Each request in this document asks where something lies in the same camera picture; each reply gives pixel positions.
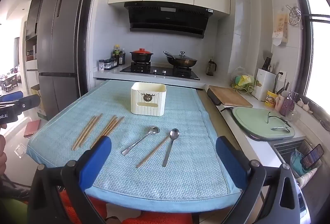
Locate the white wall socket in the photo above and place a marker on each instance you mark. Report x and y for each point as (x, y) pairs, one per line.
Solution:
(282, 75)

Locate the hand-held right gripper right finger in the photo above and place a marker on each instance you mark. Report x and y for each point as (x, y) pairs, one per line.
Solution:
(229, 162)

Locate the black glass gas hob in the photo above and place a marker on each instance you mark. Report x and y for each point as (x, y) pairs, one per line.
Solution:
(159, 70)

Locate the yellow cap sauce bottle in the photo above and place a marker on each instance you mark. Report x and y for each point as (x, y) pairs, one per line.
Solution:
(116, 55)

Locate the cardboard box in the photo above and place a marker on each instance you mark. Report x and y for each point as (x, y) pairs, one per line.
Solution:
(41, 108)

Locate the spice jar set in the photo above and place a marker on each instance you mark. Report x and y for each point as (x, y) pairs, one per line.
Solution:
(110, 63)

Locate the white knife block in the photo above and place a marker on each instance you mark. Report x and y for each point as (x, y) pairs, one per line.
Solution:
(264, 85)

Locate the dark glass jug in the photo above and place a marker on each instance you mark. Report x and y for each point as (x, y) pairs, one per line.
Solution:
(211, 68)

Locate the basket with yellow green bags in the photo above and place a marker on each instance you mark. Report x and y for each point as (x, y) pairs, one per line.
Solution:
(245, 81)

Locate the green cutting board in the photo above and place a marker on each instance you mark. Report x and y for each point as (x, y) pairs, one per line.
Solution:
(255, 123)

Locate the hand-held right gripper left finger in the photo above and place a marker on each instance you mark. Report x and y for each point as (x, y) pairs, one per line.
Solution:
(94, 162)

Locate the red book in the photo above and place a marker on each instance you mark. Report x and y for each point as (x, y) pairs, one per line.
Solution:
(31, 128)

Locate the black eyeglasses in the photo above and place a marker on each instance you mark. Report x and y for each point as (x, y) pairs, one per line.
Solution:
(279, 118)

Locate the black wok with glass lid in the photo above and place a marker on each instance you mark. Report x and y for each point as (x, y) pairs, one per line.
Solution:
(181, 59)

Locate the garlic bulbs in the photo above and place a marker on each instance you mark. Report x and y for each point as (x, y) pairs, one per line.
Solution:
(304, 105)

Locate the hanging metal steamer rack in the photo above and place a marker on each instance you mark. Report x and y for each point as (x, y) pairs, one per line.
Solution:
(294, 16)

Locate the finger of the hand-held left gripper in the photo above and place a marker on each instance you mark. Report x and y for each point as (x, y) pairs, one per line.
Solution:
(28, 103)
(11, 97)

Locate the grey refrigerator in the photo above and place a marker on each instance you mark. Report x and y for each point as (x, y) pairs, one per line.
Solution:
(58, 54)

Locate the steel spoon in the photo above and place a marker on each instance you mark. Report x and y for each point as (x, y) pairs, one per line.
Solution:
(154, 130)
(174, 132)

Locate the steel sink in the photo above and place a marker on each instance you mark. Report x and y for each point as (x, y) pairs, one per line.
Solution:
(283, 149)

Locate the pink soap bottle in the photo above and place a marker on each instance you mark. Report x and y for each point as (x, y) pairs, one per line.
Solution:
(286, 105)

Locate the wooden cutting board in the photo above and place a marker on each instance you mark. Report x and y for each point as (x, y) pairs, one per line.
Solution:
(230, 96)

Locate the green cloth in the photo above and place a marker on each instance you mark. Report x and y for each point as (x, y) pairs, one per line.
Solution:
(13, 212)

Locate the person's left hand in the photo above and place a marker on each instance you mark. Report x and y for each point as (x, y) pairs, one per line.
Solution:
(2, 162)

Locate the hanging printed pouch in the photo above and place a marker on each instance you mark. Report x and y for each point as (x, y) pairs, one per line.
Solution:
(280, 28)

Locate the dark wall cupboard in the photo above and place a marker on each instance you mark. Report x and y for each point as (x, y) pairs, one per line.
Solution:
(34, 18)

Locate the dark sauce bottle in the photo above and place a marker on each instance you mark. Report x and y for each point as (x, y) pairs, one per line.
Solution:
(122, 57)

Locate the white label spice jar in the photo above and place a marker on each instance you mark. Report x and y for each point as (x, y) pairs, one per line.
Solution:
(101, 64)

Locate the light blue textured mat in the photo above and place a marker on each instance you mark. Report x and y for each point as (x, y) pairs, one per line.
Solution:
(185, 115)

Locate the black range hood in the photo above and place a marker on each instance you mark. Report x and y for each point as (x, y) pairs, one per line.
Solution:
(167, 20)

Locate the yellow printed cup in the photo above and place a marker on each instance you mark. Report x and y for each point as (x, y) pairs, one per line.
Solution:
(272, 100)

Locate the dark window frame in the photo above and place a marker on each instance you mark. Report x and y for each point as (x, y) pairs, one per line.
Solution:
(305, 59)

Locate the distant dining table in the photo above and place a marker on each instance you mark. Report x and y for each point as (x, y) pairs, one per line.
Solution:
(9, 82)

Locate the smartphone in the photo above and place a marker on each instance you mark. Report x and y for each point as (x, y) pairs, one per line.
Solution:
(312, 156)

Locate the cream ribbed utensil holder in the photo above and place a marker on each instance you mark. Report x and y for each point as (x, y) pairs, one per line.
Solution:
(148, 103)

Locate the teal cloth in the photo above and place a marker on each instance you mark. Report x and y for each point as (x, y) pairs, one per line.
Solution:
(296, 162)

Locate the black clay pot red lid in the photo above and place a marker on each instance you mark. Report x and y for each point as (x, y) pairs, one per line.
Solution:
(141, 55)

